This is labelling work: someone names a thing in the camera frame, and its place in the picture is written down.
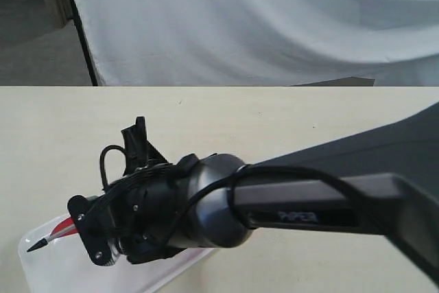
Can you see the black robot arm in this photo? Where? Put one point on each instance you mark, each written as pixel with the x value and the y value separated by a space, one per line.
pixel 379 182

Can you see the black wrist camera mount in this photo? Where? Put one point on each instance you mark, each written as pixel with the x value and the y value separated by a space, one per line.
pixel 139 151

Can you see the white rectangular plastic tray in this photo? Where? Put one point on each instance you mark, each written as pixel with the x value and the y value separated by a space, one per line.
pixel 64 266

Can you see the red flag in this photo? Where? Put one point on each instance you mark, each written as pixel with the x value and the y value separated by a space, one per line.
pixel 63 229

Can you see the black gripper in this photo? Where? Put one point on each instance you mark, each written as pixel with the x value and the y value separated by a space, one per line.
pixel 134 213

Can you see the black backdrop frame pole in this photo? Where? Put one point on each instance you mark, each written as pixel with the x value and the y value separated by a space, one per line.
pixel 73 15

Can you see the white draped backdrop cloth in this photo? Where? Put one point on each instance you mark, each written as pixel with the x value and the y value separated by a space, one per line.
pixel 261 42

